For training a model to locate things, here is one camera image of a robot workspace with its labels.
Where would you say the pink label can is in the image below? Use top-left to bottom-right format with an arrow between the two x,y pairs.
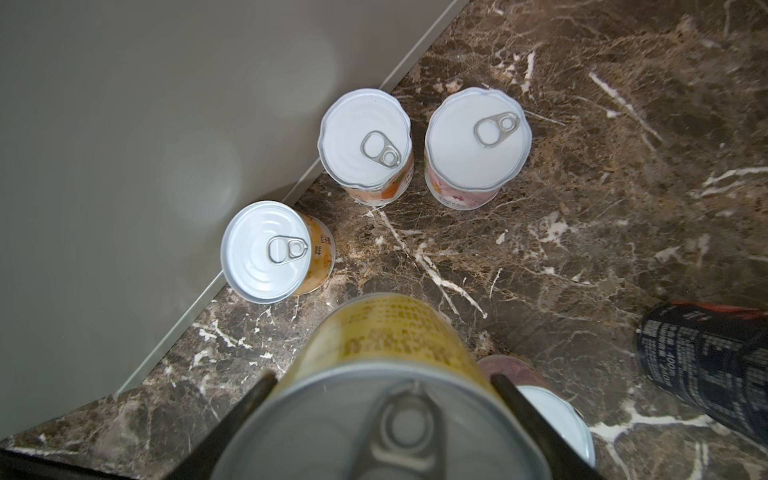
424,87 -> 533,211

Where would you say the yellow orange label can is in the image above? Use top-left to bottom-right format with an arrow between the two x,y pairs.
220,200 -> 336,305

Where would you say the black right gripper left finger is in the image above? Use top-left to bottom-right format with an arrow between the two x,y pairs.
165,370 -> 278,480

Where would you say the purple white label can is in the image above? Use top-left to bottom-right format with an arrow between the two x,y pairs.
478,355 -> 596,467

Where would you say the yellow fruit label can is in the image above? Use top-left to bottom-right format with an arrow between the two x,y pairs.
213,293 -> 551,479

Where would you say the orange white label can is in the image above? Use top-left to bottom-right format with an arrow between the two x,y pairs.
317,88 -> 415,207

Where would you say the grey metal cabinet box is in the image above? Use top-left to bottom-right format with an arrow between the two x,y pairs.
1,1 -> 462,437

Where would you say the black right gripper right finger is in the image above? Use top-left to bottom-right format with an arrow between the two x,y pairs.
490,374 -> 603,480

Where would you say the black red label can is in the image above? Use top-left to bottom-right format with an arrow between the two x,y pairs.
635,302 -> 767,445

